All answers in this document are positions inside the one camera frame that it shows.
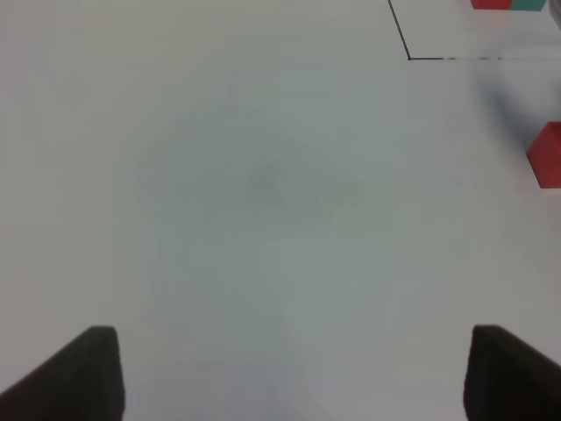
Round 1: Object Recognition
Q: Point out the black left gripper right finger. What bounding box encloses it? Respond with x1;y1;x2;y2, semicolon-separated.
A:
463;325;560;420

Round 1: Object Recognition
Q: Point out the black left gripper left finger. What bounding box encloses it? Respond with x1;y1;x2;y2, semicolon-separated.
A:
1;326;125;420

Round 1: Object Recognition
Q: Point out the template green cube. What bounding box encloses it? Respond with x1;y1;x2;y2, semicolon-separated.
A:
509;0;546;11

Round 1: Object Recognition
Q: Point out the template red cube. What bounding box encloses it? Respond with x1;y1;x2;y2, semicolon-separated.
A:
470;0;512;11

